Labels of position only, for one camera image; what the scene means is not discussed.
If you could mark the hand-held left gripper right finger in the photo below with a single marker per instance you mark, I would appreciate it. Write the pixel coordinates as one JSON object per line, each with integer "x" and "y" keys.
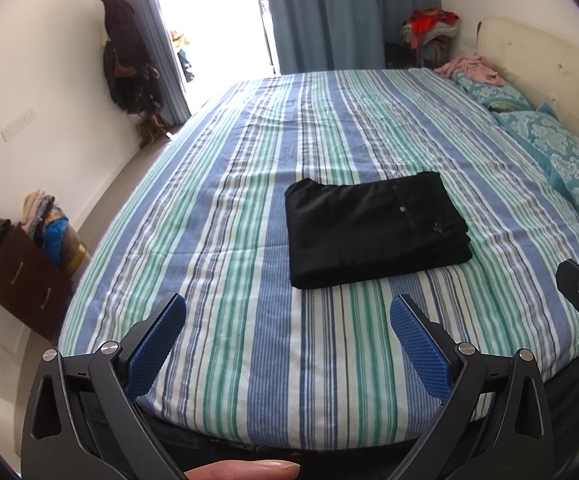
{"x": 419, "y": 350}

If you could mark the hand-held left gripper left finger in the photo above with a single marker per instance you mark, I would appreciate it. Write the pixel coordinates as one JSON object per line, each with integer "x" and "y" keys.
{"x": 154, "y": 350}

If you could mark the black pants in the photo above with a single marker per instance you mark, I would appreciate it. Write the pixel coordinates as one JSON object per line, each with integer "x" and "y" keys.
{"x": 369, "y": 230}

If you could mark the person's left hand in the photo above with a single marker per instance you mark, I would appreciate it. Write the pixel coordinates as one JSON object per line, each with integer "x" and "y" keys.
{"x": 244, "y": 472}

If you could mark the yellow box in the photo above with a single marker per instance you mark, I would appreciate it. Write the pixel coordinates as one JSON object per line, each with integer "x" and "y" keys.
{"x": 75, "y": 255}

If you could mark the striped bed cover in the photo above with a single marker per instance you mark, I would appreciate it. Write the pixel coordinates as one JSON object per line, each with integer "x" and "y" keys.
{"x": 244, "y": 260}

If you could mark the teal patterned pillow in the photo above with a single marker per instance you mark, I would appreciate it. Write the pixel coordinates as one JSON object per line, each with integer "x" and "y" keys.
{"x": 564, "y": 160}
{"x": 489, "y": 91}

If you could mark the brown drawer cabinet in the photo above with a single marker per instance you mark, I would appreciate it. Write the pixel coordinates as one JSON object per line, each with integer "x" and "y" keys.
{"x": 24, "y": 285}

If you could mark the blue cloth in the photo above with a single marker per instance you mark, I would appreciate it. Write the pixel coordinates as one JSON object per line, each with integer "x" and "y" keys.
{"x": 55, "y": 240}

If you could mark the pile of light clothes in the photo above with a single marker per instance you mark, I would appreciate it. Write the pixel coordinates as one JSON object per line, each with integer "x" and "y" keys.
{"x": 39, "y": 205}

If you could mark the brown boots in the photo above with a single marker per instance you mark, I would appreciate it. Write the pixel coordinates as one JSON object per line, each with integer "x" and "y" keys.
{"x": 152, "y": 130}

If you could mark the cream headboard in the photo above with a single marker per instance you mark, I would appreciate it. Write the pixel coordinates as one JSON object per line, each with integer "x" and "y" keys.
{"x": 544, "y": 60}

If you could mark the pink cloth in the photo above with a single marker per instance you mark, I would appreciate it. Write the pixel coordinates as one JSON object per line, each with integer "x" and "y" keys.
{"x": 469, "y": 67}

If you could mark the hanging dark clothes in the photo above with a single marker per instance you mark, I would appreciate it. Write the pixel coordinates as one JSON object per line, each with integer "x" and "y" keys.
{"x": 124, "y": 60}

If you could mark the small items at window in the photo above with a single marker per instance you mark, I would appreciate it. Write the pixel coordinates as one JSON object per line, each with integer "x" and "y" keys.
{"x": 183, "y": 57}

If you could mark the dark stand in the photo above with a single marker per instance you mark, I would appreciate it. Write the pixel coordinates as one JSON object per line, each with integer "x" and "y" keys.
{"x": 404, "y": 55}

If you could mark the pile of red clothes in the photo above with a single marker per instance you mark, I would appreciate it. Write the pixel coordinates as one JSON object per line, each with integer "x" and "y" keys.
{"x": 429, "y": 22}

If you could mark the window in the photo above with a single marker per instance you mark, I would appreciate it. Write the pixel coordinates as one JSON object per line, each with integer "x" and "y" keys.
{"x": 209, "y": 20}

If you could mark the white wall switch plate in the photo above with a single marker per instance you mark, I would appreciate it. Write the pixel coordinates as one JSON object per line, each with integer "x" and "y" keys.
{"x": 19, "y": 124}

